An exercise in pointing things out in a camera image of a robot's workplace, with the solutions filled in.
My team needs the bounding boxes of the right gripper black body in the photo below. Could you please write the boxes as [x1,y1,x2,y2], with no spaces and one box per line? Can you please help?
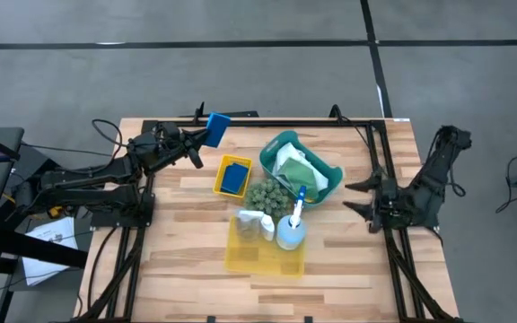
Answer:
[368,176,404,233]

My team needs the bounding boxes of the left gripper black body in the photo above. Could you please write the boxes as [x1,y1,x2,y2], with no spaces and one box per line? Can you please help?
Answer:
[139,123,197,175]

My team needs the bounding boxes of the blue cellulose sponge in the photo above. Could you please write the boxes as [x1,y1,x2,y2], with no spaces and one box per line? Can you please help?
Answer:
[204,111,232,149]
[220,161,250,196]

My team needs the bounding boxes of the white spray bottle blue trigger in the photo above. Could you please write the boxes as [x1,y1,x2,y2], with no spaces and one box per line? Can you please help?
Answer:
[276,185,309,251]

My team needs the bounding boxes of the white cloth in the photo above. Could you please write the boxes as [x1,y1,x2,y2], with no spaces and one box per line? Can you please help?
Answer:
[272,142,330,193]

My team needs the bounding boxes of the clear bottle with white cap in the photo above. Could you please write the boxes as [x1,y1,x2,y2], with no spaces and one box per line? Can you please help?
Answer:
[234,208,276,244]

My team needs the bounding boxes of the yellow slotted plastic basket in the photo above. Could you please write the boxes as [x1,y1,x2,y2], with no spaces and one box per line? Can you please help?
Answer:
[212,153,254,200]

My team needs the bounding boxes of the green cleaning cloth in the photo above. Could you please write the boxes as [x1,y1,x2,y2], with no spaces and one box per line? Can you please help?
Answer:
[277,157,320,202]

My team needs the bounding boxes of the yellow cloth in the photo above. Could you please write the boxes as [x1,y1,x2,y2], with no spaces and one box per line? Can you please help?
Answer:
[223,208,307,278]

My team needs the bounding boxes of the white printed paper sheets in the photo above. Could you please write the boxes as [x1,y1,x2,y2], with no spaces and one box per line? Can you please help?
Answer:
[21,216,80,287]

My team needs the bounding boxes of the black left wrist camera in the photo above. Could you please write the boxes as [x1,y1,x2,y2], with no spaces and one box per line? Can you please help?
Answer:
[153,121,182,141]

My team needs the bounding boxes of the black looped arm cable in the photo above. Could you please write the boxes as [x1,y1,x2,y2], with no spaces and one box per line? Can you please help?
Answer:
[91,118,128,159]

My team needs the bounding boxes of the black table edge rail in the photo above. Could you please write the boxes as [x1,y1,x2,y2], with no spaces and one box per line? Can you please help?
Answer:
[140,118,388,132]

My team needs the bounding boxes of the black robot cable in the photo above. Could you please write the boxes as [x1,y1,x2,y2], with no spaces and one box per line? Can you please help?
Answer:
[437,127,468,199]

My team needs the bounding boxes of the teal plastic bin with handles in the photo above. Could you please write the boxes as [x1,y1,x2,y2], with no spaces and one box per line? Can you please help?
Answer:
[258,129,345,209]

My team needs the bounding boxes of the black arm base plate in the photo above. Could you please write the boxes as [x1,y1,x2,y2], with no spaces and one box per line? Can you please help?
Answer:
[89,191,156,229]

